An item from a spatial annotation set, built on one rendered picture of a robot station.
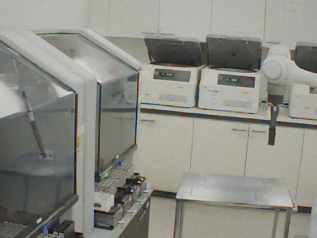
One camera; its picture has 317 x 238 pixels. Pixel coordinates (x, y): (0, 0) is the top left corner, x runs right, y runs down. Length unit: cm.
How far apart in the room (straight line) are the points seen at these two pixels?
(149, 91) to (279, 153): 133
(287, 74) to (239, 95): 246
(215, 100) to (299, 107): 77
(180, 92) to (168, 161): 66
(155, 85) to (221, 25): 85
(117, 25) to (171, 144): 129
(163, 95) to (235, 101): 66
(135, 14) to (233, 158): 167
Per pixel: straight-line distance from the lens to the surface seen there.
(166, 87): 443
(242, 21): 459
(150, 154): 458
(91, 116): 204
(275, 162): 445
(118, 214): 228
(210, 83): 437
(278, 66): 186
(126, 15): 479
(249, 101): 435
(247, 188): 265
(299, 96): 435
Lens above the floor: 168
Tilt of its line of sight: 10 degrees down
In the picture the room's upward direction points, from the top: 3 degrees clockwise
